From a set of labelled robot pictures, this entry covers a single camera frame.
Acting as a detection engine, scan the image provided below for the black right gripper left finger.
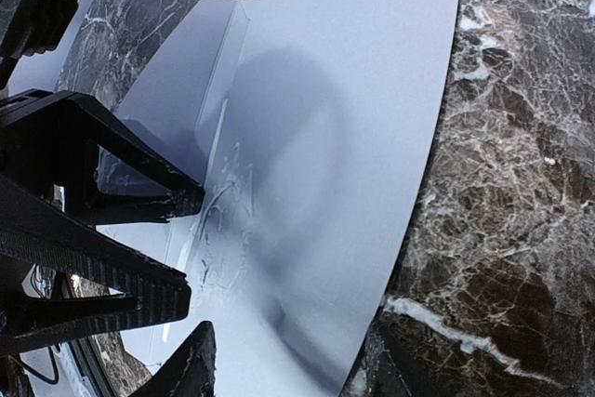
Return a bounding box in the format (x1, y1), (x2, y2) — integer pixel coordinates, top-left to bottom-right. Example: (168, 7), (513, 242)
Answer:
(139, 321), (217, 397)

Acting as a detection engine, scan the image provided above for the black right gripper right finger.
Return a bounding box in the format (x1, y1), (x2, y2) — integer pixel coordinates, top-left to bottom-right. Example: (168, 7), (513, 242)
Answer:
(371, 322), (437, 397)

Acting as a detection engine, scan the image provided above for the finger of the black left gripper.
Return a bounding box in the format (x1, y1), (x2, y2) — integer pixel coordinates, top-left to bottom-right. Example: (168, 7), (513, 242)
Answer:
(1, 178), (192, 355)
(1, 89), (205, 225)

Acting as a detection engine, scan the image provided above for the grey paper envelope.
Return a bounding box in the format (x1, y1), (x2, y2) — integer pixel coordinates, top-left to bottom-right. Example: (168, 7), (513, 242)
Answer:
(101, 0), (459, 396)

